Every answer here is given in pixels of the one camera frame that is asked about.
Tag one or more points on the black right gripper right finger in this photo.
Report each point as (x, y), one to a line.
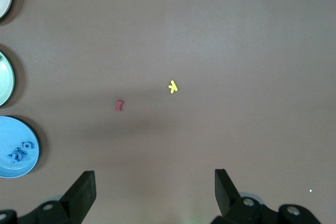
(231, 203)

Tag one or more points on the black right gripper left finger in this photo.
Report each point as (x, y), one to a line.
(78, 197)

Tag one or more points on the blue foam letter G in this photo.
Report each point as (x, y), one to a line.
(21, 153)

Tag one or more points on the blue foam number 6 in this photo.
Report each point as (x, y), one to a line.
(27, 145)

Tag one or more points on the blue foam letter X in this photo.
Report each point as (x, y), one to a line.
(14, 155)

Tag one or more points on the blue plate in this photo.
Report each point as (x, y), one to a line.
(10, 134)

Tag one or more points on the red foam letter I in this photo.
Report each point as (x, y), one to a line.
(119, 105)

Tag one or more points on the yellow foam letter K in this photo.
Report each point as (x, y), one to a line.
(172, 87)

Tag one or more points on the green plate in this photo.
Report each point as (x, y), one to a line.
(5, 82)

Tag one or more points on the brown table cover sheet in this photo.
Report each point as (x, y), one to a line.
(210, 51)

